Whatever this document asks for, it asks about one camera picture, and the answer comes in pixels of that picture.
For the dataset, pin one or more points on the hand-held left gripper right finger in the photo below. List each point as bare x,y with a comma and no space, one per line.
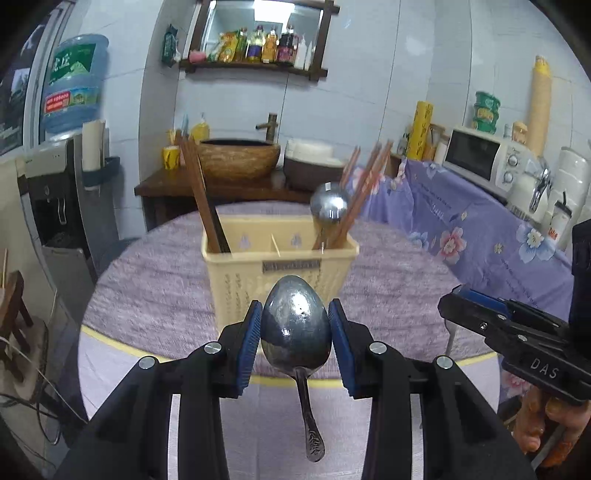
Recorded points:
339,346

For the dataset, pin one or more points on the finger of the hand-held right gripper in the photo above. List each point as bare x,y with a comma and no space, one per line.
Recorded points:
485,302
471,318

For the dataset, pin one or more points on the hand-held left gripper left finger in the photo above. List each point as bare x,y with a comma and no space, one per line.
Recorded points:
249,341

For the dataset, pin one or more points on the beige plastic utensil holder basket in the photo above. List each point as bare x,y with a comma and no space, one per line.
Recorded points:
240,272

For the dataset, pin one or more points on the black chopstick with gold band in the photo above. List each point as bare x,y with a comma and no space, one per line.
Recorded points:
220,235

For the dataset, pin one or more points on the person's right hand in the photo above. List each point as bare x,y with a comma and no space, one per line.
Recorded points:
561,415

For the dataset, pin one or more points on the purple floral cloth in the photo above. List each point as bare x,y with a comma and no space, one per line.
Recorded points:
461,217

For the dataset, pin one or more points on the white takeaway cup with straw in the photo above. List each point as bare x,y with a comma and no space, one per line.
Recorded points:
559,221

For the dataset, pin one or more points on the white microwave oven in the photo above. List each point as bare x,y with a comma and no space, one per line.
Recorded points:
480,157

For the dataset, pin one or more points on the white ceramic jar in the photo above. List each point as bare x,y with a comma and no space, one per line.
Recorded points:
575,175

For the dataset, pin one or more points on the dark wooden counter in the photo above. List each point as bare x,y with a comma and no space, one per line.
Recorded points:
171,184

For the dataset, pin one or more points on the dark brown bowl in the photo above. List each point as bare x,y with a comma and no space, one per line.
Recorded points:
304,173

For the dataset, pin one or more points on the brown wooden basin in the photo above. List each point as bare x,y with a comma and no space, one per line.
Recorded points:
240,159

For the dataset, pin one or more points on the yellow roll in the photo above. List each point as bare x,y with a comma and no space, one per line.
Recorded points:
422,129

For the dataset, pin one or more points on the yellow mug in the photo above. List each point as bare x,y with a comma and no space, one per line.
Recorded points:
171,159

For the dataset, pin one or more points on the stack of white bowls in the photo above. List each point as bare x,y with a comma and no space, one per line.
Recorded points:
309,148

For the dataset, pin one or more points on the yellow dish soap bottle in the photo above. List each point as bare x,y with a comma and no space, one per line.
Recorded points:
201,131

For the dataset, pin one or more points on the bamboo faucet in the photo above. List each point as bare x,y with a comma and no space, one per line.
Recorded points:
270,127

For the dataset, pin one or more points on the blue-grey cup holder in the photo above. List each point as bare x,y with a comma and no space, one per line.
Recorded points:
104,173

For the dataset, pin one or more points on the wooden stool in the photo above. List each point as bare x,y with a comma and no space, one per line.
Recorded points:
11,318

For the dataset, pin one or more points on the white water dispenser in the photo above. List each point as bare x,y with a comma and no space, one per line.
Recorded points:
51,203

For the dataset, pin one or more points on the stack of paper cups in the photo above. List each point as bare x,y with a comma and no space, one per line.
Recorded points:
92,143

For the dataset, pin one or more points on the row of condiment bottles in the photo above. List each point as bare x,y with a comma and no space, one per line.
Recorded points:
258,46

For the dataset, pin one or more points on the green hanging packet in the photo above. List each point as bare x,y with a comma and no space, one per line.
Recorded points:
170,46

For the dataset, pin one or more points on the blue water bottle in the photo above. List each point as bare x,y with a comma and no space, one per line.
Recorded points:
74,83

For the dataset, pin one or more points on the dark wooden wall shelf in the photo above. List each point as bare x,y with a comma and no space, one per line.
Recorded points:
258,69

